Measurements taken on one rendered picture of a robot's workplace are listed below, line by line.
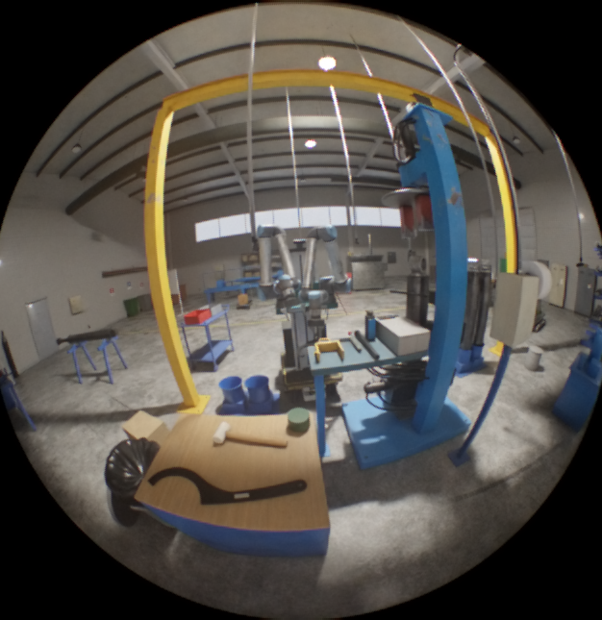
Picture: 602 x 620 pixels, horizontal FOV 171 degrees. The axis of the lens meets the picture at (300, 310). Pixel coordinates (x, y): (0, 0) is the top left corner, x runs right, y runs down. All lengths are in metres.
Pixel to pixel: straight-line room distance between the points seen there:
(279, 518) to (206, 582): 1.18
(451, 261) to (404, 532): 1.85
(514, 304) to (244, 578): 2.27
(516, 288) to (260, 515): 1.51
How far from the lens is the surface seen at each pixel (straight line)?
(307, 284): 1.63
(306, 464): 0.83
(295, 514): 0.74
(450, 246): 1.42
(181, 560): 1.90
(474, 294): 3.05
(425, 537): 1.79
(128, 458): 1.74
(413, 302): 1.84
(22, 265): 10.12
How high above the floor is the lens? 1.65
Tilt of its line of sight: 14 degrees down
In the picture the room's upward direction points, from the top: 5 degrees counter-clockwise
